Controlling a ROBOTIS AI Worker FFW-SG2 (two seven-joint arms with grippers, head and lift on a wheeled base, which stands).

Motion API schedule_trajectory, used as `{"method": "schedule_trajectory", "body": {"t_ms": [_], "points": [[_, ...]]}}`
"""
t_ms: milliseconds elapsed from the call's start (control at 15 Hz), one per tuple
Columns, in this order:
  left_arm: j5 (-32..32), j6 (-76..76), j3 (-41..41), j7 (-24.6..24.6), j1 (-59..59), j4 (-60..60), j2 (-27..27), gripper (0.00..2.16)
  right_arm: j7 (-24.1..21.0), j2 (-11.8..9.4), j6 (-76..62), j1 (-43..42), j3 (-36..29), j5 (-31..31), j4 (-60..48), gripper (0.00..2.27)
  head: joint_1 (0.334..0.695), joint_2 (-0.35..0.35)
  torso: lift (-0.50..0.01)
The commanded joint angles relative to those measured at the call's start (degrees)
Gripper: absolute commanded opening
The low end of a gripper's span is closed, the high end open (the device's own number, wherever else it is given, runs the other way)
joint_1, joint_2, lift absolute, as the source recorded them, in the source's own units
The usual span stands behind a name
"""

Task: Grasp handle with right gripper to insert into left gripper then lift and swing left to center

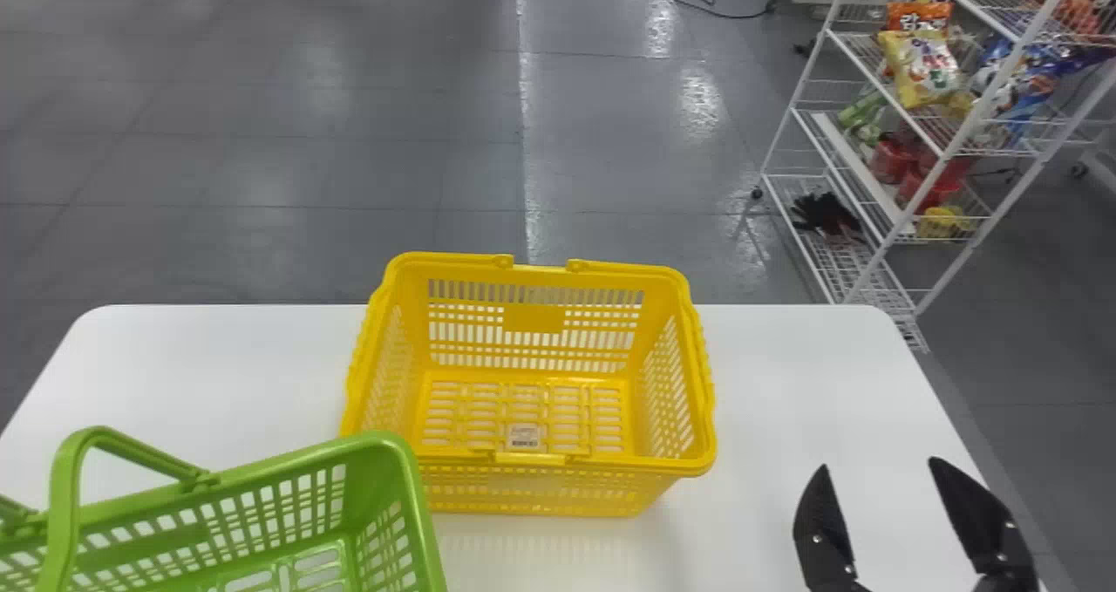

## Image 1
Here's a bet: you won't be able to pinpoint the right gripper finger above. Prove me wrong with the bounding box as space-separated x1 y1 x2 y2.
792 464 874 592
928 457 1041 592

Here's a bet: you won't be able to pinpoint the yellow basket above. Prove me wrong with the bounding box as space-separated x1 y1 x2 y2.
338 251 718 519

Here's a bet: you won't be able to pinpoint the small yellow snack packet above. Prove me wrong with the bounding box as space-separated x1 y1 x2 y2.
916 205 970 241

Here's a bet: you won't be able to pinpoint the black gloves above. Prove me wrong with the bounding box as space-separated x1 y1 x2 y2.
788 192 865 244

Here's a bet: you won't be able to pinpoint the red snack packet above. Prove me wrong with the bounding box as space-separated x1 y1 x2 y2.
898 154 974 214
869 139 917 185

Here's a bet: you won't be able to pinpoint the green snack packet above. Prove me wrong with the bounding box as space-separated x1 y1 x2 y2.
838 90 888 137

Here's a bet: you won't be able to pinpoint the blue snack packet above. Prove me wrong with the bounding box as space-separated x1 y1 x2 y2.
970 37 1092 124

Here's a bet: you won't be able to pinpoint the orange snack packet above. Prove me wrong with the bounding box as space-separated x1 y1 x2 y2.
886 0 955 36

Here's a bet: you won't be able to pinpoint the green basket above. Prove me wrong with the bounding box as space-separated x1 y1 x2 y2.
0 426 449 592

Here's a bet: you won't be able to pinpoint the white wire rack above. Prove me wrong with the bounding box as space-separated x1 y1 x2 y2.
753 0 1116 354

